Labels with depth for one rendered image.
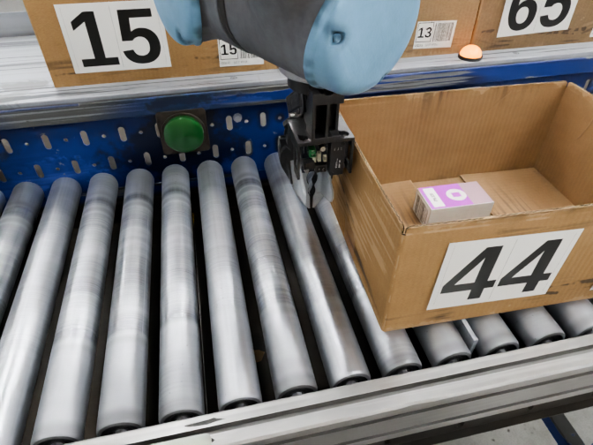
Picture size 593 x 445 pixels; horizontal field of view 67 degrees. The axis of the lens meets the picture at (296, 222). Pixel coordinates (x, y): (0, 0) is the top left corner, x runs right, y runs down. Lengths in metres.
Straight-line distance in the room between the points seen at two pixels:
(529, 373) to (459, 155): 0.38
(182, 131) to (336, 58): 0.57
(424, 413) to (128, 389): 0.33
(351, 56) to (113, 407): 0.43
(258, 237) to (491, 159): 0.43
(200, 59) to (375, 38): 0.58
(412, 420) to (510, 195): 0.42
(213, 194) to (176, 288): 0.21
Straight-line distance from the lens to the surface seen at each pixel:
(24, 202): 0.88
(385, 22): 0.31
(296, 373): 0.53
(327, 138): 0.53
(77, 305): 0.65
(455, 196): 0.71
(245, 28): 0.34
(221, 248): 0.67
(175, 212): 0.75
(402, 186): 0.78
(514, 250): 0.54
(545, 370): 0.61
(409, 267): 0.49
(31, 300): 0.69
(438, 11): 0.95
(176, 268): 0.65
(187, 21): 0.39
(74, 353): 0.61
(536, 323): 0.65
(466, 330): 0.61
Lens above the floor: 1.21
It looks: 41 degrees down
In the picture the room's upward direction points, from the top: straight up
